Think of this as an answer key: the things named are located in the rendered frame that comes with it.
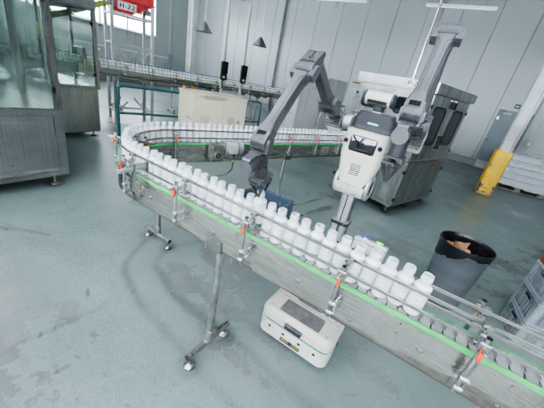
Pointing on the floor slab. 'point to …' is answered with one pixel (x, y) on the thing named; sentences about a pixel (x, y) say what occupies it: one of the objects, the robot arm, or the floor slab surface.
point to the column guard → (493, 172)
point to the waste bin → (457, 265)
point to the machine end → (434, 159)
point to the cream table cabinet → (210, 108)
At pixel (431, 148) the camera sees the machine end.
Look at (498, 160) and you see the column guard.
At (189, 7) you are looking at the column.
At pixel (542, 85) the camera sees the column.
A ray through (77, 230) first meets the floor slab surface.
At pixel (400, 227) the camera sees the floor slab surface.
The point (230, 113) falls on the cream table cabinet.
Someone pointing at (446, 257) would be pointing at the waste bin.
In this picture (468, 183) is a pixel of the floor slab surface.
